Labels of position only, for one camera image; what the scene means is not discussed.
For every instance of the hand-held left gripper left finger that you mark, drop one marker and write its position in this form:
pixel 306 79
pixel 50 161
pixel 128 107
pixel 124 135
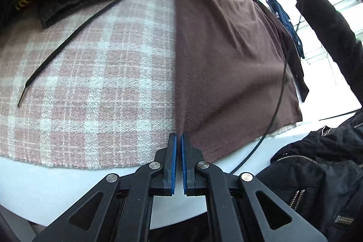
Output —
pixel 173 165

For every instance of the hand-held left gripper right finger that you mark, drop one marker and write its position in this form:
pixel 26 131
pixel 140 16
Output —
pixel 185 165

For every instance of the brown fleece garment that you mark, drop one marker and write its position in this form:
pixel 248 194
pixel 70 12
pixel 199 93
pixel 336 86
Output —
pixel 227 46

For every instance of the person's right forearm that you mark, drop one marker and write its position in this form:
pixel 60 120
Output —
pixel 326 18

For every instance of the pink plaid tablecloth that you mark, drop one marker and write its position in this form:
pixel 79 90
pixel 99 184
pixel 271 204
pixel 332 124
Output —
pixel 85 89

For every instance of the person's black jacket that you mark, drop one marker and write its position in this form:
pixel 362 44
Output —
pixel 320 174

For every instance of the black pants yellow stripes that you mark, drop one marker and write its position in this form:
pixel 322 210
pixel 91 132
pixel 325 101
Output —
pixel 73 6

